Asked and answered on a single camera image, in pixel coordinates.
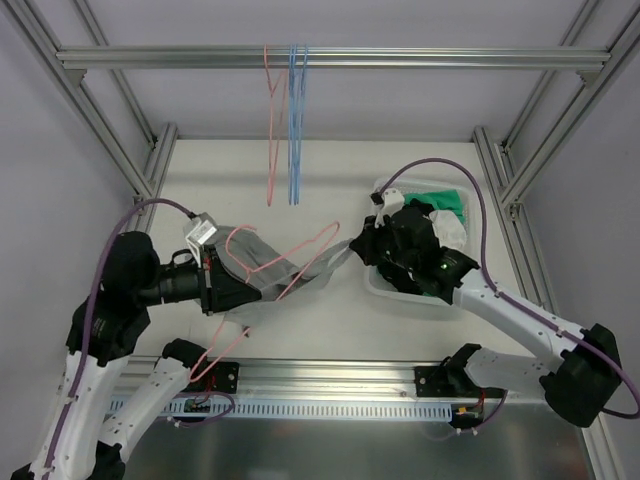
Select black tank top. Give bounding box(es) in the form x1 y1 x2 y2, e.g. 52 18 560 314
377 200 467 297

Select grey tank top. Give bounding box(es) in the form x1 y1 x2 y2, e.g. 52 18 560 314
206 226 353 328

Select white tank top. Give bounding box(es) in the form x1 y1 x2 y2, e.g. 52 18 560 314
429 210 467 250

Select pink wire hanger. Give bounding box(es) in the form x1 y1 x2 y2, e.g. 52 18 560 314
263 44 288 207
205 221 350 360

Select light blue wire hanger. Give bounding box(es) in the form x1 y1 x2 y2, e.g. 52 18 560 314
288 44 297 206

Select green tank top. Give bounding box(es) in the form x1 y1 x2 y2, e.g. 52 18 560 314
404 190 464 217

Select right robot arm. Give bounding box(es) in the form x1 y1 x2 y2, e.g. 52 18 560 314
349 206 627 428

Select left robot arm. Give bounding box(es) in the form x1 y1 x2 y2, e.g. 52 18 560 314
12 232 261 479

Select white plastic perforated basket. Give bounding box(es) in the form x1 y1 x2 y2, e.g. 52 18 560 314
364 177 481 307

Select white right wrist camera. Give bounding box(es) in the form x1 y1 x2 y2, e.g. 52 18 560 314
370 188 405 228

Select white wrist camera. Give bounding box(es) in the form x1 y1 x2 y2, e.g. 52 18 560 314
370 188 405 228
183 212 218 255

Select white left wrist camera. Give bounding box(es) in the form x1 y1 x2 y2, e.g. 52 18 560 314
183 212 218 255

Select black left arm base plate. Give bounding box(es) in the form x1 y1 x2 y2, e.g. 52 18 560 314
185 361 240 394

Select aluminium front frame rail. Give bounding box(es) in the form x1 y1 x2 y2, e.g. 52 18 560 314
119 352 546 399

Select aluminium right frame posts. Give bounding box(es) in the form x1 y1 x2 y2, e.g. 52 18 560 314
472 1 639 311

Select aluminium frame posts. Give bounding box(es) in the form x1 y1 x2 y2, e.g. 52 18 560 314
472 1 639 311
1 1 178 201

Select white slotted cable duct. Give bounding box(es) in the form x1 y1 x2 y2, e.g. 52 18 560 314
157 396 453 423

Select aluminium left frame posts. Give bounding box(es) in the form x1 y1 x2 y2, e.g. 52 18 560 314
1 1 178 201

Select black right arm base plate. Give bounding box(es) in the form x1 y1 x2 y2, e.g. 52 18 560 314
413 365 454 398

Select aluminium top hanging rail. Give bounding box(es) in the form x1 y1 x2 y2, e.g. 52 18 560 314
56 45 612 72

